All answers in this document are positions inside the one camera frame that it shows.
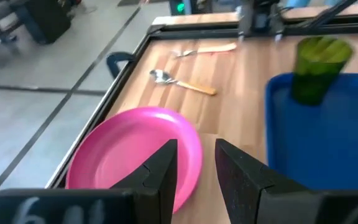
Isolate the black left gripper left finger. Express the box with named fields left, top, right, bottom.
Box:
left=110, top=139, right=178, bottom=224

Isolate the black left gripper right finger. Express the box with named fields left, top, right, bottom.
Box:
left=215, top=138, right=307, bottom=224

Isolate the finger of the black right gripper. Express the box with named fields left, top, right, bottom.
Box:
left=237, top=4, right=249, bottom=42
left=272, top=11, right=285, bottom=42

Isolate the fork with beige handle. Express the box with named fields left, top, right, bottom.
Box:
left=171, top=42, right=238, bottom=59

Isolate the pink plastic plate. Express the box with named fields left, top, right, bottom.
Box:
left=65, top=106, right=204, bottom=215

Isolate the green translucent cup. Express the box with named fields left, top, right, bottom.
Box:
left=290, top=35, right=354, bottom=106

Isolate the blue plastic tray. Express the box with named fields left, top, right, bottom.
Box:
left=265, top=72, right=358, bottom=191

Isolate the spoon with beige handle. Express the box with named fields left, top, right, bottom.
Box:
left=149, top=68, right=218, bottom=96

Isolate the black device green light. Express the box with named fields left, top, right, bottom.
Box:
left=168, top=0, right=186, bottom=16

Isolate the black bin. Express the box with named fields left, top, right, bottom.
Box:
left=25, top=0, right=73, bottom=45

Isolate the black aluminium table frame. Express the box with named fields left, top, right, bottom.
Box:
left=44, top=0, right=358, bottom=190

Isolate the black frame bracket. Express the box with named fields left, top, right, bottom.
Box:
left=106, top=52, right=135, bottom=79

